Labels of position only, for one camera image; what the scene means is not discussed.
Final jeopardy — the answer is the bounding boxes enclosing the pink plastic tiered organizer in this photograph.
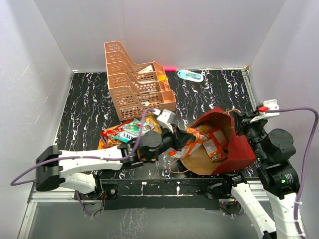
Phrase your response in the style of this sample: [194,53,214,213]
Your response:
[104,41,176,121]

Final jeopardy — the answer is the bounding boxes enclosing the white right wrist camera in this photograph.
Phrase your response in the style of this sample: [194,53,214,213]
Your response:
[249,99,280,123]

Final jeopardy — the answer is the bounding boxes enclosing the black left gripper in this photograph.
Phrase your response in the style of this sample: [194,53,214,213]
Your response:
[145,122,192,161]

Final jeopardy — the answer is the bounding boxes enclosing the orange honey dijon chips bag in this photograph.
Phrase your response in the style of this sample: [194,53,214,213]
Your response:
[97,125,120,150]

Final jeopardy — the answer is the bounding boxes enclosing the black aluminium front rail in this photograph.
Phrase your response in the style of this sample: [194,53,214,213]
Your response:
[29,178,296,217]

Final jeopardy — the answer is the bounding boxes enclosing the pink tape strip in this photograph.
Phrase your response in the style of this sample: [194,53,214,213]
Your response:
[164,66,176,71]

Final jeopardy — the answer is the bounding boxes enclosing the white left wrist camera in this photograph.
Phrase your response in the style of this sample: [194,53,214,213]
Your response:
[153,109,176,133]

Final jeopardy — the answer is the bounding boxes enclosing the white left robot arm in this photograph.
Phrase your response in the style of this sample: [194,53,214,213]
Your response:
[35,127,195,199]

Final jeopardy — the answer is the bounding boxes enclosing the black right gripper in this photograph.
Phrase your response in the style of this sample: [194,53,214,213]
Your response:
[232,109,268,163]

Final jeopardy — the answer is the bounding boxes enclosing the blue white blister pack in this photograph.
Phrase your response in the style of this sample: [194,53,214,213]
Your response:
[177,70,203,82]

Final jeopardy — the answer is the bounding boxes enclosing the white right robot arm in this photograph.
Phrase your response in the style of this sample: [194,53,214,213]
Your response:
[222,111,306,239]

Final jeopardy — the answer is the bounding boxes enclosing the red brown paper bag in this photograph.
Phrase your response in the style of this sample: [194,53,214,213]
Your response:
[168,107,256,176]

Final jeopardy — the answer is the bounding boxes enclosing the orange yellow block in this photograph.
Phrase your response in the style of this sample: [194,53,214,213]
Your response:
[158,75,167,82]

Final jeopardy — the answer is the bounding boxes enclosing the teal Fox's candy bag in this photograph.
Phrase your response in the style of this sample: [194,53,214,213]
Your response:
[114,119,155,143]

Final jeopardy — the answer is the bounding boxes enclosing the red peanut snack packet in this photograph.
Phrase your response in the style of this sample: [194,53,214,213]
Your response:
[100,129,125,150]

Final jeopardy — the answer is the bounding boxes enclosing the orange fruit candy bag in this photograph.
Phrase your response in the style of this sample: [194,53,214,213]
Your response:
[203,126,229,162]

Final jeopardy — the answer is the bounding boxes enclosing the orange white snack packet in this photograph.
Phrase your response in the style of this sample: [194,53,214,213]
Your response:
[168,127,208,159]

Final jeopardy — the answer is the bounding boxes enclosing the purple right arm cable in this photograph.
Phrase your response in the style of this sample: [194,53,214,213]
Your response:
[265,107,319,239]

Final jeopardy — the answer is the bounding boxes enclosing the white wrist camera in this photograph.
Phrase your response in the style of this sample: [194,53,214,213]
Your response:
[249,99,280,123]
[153,109,176,133]

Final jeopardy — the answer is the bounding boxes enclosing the gold chips bag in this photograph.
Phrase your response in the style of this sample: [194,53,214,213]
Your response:
[145,115,162,134]

